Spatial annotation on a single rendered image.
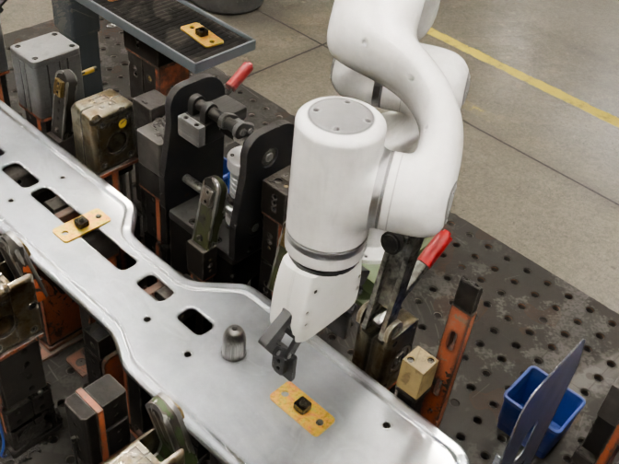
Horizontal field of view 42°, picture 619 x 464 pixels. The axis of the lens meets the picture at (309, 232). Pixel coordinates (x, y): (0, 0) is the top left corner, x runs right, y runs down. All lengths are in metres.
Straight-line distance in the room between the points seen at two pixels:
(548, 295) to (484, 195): 1.45
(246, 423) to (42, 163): 0.62
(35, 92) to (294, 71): 2.32
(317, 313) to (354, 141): 0.22
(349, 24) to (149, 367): 0.52
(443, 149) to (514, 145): 2.73
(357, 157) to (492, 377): 0.88
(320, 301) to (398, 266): 0.20
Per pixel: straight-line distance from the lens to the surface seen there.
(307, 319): 0.84
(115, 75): 2.24
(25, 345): 1.22
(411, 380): 1.03
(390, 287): 1.03
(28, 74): 1.51
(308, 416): 1.02
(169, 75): 1.52
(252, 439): 1.00
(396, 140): 1.41
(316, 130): 0.71
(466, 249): 1.77
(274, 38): 3.97
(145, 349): 1.09
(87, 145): 1.41
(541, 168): 3.37
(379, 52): 0.79
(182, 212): 1.35
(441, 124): 0.75
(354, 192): 0.73
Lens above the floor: 1.83
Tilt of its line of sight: 41 degrees down
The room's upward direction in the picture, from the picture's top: 7 degrees clockwise
